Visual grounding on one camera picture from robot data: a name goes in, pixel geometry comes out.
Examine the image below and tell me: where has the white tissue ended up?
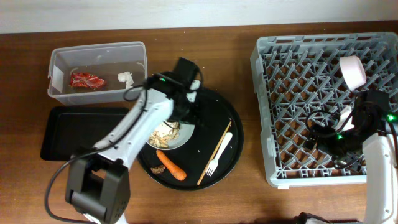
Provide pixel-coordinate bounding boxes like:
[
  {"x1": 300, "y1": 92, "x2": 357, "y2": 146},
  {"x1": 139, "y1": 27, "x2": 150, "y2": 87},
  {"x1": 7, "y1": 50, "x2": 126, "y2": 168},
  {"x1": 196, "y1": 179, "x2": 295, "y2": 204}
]
[{"x1": 118, "y1": 72, "x2": 134, "y2": 89}]

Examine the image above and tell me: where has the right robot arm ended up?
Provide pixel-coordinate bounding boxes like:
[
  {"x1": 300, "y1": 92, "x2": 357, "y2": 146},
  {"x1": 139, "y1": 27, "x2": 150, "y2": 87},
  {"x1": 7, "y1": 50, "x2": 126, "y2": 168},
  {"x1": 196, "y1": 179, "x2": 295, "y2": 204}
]
[{"x1": 303, "y1": 90, "x2": 397, "y2": 223}]

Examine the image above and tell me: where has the black rectangular tray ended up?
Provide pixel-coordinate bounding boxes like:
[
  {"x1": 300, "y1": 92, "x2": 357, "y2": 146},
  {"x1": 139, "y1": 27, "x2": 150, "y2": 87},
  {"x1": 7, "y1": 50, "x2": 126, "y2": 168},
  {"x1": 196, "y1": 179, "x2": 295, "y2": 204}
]
[{"x1": 40, "y1": 106, "x2": 129, "y2": 161}]

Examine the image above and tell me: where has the white plastic fork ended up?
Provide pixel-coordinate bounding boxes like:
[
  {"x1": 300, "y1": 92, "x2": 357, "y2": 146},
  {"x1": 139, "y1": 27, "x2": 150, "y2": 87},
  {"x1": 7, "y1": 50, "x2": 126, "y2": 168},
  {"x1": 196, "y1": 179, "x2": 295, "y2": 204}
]
[{"x1": 205, "y1": 132, "x2": 233, "y2": 176}]

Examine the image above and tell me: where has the grey plate with food scraps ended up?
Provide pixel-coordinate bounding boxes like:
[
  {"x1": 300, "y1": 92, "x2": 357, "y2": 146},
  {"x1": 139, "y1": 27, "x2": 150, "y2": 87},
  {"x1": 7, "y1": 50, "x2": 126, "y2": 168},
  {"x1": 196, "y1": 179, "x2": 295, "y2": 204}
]
[{"x1": 146, "y1": 121, "x2": 195, "y2": 151}]

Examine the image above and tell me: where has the wooden chopstick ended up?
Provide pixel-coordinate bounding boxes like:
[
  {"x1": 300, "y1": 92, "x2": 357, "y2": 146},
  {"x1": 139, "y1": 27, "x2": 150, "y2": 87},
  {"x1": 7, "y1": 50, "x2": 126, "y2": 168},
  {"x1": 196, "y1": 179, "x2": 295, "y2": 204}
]
[{"x1": 197, "y1": 121, "x2": 232, "y2": 185}]

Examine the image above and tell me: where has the orange carrot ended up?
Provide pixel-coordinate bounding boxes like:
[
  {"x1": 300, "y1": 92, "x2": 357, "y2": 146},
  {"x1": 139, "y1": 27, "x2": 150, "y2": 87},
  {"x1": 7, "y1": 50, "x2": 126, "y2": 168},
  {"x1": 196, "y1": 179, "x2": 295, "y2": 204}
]
[{"x1": 156, "y1": 150, "x2": 187, "y2": 181}]

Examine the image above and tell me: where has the brown food scrap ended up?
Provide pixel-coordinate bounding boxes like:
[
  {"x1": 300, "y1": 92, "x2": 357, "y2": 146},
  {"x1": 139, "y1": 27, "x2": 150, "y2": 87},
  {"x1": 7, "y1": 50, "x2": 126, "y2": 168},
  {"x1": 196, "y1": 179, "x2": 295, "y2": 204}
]
[{"x1": 150, "y1": 165, "x2": 166, "y2": 175}]

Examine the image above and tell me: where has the clear plastic bin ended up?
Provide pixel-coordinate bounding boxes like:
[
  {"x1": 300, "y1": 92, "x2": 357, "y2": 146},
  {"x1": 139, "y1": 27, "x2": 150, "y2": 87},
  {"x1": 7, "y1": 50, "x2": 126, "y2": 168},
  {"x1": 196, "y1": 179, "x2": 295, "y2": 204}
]
[{"x1": 47, "y1": 42, "x2": 147, "y2": 106}]

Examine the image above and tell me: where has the red snack wrapper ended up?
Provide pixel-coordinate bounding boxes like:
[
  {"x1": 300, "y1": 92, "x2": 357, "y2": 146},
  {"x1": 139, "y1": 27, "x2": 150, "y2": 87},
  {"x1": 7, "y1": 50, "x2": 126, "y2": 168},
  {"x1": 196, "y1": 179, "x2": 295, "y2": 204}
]
[{"x1": 69, "y1": 73, "x2": 106, "y2": 90}]

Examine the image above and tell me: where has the grey dishwasher rack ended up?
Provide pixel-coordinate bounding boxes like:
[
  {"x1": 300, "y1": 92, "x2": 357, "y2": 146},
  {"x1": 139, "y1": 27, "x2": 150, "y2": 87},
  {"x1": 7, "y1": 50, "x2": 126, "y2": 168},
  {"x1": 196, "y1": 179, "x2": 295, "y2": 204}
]
[{"x1": 250, "y1": 32, "x2": 397, "y2": 189}]

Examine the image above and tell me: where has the round black tray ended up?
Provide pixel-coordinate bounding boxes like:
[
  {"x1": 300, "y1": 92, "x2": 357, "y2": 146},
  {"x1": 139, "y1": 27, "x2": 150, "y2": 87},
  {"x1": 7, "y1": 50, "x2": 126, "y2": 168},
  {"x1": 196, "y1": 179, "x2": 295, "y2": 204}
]
[{"x1": 137, "y1": 88, "x2": 244, "y2": 191}]

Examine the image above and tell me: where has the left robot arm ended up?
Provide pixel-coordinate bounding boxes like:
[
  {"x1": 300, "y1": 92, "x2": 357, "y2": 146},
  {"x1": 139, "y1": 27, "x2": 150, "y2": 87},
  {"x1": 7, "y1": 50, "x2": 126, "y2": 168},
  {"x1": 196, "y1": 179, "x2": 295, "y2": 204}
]
[{"x1": 65, "y1": 58, "x2": 203, "y2": 223}]

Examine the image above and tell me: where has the white pink bowl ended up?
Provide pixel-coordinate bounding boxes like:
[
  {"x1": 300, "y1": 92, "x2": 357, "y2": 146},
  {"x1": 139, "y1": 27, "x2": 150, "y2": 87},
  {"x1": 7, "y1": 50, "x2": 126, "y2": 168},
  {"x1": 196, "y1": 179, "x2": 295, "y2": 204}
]
[{"x1": 339, "y1": 55, "x2": 366, "y2": 91}]

